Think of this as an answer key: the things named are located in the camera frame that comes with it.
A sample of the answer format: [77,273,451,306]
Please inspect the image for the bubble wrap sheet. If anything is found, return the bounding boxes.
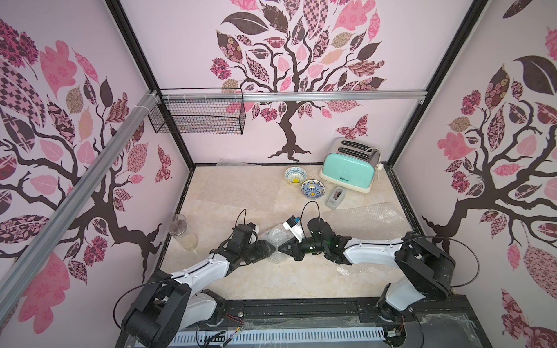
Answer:
[323,201,412,277]
[261,225,297,264]

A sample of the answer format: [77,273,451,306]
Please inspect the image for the blue yellow patterned bowl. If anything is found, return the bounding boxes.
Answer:
[300,179,326,200]

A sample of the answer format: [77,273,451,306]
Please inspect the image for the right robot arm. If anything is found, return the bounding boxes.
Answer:
[278,217,456,320]

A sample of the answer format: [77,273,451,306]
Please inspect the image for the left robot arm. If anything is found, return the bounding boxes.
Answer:
[115,233,276,347]

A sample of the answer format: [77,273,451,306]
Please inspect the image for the grey tape dispenser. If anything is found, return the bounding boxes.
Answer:
[326,186,346,210]

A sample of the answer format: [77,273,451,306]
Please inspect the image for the yellow dotted ceramic bowl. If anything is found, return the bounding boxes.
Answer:
[284,166,308,185]

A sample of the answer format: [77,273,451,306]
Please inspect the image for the clear drinking glass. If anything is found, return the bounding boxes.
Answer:
[168,214,199,251]

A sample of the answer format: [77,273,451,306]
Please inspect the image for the mint green toaster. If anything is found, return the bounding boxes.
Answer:
[319,138,381,194]

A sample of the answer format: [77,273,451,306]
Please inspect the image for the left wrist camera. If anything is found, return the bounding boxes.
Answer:
[226,223,259,255]

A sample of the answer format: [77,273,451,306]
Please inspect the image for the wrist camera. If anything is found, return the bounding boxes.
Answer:
[226,223,259,255]
[282,216,305,243]

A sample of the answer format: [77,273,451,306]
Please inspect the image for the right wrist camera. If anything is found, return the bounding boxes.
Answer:
[282,216,305,243]

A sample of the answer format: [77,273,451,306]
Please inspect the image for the white slotted cable duct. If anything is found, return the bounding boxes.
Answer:
[170,327,386,347]

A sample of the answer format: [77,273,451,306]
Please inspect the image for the black wire basket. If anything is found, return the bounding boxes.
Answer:
[149,87,247,135]

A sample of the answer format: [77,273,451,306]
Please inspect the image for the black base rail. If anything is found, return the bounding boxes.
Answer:
[200,295,477,329]

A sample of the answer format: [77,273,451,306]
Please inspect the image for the aluminium rail back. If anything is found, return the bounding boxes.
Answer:
[162,90,427,102]

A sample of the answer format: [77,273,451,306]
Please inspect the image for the aluminium rail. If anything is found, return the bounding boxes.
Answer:
[1,91,160,323]
[162,90,427,102]

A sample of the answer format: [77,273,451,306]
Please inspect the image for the aluminium rail left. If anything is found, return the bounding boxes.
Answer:
[1,91,160,323]

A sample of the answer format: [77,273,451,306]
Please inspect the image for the black corner frame post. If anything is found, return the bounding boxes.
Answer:
[104,0,195,173]

